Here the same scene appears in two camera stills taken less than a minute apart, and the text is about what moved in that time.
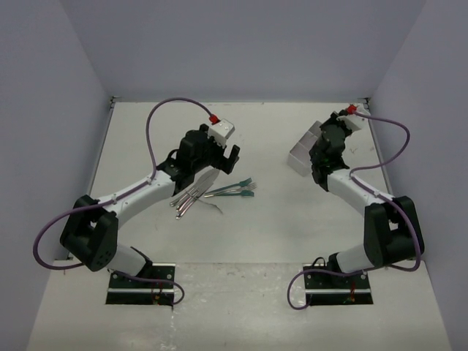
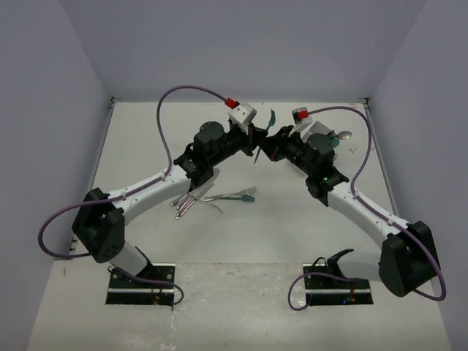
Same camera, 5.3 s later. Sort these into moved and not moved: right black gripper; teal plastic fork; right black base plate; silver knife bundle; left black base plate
Moved: teal plastic fork; right black gripper
Not moved: silver knife bundle; right black base plate; left black base plate
